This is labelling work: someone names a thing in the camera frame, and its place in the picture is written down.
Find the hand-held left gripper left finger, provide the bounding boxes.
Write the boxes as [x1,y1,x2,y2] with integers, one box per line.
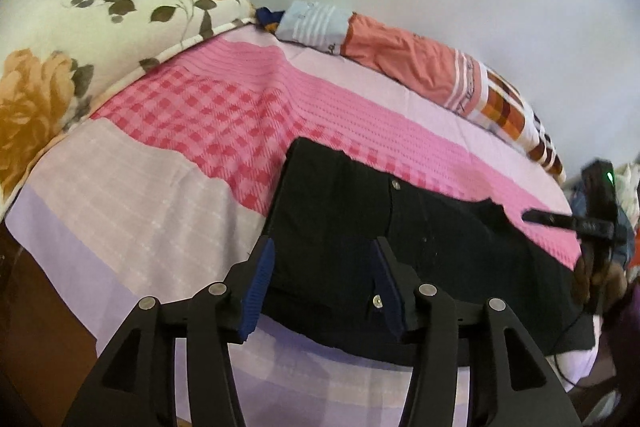
[62,234,277,427]

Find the black cable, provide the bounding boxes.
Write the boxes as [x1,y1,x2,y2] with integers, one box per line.
[552,302,621,390]

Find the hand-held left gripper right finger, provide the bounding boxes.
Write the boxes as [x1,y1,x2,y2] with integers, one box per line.
[371,236,583,427]

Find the black pants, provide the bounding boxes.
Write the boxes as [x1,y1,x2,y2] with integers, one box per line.
[261,137,598,365]

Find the floral pillow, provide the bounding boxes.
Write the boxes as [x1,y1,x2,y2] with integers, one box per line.
[0,0,256,212]

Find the brown wooden bed frame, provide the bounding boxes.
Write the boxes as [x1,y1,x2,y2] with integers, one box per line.
[0,227,101,427]

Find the pink checked bed sheet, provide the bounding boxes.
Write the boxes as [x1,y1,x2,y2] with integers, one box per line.
[5,27,596,427]

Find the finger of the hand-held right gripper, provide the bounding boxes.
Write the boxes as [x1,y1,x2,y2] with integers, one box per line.
[521,208,616,240]

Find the person's right forearm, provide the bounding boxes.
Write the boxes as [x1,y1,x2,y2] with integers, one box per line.
[602,284,640,363]

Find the dark blue cloth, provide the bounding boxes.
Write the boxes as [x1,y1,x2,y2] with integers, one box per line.
[255,7,286,32]

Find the person's right hand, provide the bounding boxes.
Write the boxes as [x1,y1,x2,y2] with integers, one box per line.
[572,252,628,308]

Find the orange checked pillow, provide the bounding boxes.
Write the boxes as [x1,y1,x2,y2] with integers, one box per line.
[276,0,566,182]

